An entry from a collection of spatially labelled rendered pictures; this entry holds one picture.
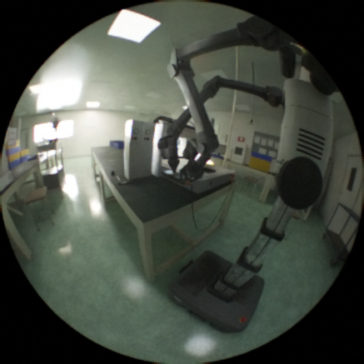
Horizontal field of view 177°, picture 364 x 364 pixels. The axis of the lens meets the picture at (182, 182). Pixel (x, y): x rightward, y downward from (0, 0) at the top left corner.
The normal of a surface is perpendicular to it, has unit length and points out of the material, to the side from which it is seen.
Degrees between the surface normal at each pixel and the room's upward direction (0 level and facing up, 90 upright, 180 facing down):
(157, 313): 0
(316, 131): 100
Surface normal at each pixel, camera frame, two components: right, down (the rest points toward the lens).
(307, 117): -0.66, 0.18
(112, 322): 0.13, -0.93
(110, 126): 0.71, 0.33
